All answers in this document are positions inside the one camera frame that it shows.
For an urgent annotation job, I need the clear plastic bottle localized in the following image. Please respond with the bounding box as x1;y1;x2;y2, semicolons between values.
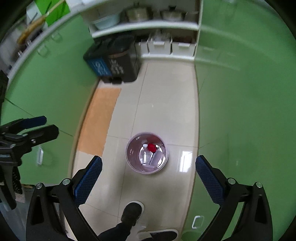
139;144;153;166

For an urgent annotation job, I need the red cloth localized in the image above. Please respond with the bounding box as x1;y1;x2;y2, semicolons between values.
147;143;158;153

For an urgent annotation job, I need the pink trash bin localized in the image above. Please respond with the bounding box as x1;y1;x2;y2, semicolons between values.
125;132;169;175

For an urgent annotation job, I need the black trash bin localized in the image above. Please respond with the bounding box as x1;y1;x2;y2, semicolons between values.
83;34;141;84

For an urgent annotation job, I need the left shoe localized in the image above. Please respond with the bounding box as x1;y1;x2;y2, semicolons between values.
121;200;144;226

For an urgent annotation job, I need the shoe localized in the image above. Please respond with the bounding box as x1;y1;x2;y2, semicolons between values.
121;200;144;226
137;229;179;241

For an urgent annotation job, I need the orange floor mat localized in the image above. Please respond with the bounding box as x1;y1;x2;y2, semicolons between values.
77;87;121;156

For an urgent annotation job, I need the right shoe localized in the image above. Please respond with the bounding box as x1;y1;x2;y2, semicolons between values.
137;229;179;241

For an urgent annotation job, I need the light blue basin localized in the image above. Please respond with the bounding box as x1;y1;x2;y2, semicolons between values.
92;13;120;30

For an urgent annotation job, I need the steel pot on shelf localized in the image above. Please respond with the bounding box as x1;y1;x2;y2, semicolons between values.
160;6;187;22

